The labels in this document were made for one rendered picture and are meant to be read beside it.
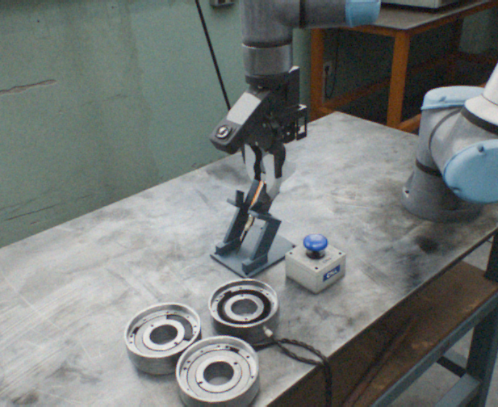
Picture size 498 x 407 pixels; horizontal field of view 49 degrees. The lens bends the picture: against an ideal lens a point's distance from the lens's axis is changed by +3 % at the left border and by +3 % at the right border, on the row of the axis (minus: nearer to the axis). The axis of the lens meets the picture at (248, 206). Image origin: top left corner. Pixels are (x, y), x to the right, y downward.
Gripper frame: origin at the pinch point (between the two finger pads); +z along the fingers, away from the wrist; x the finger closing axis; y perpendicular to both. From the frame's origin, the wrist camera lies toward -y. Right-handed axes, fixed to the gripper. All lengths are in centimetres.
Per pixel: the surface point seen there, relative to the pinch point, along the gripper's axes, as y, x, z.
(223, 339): -22.1, -15.6, 8.0
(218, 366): -24.6, -17.2, 9.8
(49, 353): -39.0, 3.3, 11.8
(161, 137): 69, 148, 56
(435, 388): 61, -7, 92
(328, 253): 1.9, -13.3, 7.3
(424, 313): 31, -16, 37
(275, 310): -13.4, -16.7, 7.7
